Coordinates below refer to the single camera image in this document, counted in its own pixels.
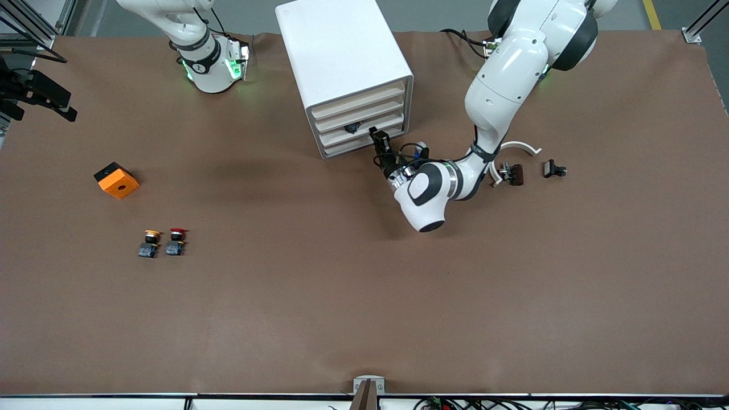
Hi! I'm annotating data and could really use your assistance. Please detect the tangled black cables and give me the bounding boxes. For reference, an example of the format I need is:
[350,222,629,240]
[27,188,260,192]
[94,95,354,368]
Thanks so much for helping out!
[415,397,729,410]

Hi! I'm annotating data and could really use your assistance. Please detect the aluminium frame profile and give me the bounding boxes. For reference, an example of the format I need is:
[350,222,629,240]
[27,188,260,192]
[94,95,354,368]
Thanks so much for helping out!
[0,0,77,51]
[682,0,729,44]

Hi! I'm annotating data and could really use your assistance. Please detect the yellow push button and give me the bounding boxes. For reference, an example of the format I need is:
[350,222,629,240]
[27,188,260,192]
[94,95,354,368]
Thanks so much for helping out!
[138,229,162,259]

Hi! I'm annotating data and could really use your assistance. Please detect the orange button enclosure box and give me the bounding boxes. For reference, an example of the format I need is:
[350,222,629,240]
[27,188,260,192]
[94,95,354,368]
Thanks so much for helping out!
[94,162,140,200]

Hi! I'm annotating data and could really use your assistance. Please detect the red push button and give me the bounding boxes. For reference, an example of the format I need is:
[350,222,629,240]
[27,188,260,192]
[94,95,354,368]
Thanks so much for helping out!
[166,228,189,256]

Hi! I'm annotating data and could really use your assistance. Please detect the brown camera post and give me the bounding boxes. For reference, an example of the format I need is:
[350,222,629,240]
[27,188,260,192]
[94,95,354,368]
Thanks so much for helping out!
[349,380,380,410]

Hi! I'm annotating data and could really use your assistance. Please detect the grey metal bracket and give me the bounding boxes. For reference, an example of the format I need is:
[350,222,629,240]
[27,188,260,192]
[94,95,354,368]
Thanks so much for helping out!
[353,376,386,395]

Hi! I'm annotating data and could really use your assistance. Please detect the white curved plastic part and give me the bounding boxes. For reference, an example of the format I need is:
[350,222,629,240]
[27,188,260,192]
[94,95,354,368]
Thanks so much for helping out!
[490,141,542,188]

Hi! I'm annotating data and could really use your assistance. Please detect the brown table mat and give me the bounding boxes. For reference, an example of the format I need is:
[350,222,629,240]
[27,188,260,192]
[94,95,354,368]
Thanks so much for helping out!
[0,31,729,396]

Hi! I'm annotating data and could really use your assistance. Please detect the black arm base cable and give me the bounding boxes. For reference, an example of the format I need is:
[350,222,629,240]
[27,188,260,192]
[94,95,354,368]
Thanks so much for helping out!
[441,28,492,58]

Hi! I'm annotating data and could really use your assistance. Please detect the brown electrical component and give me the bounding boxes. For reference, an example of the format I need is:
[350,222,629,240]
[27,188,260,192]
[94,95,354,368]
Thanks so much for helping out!
[498,162,525,186]

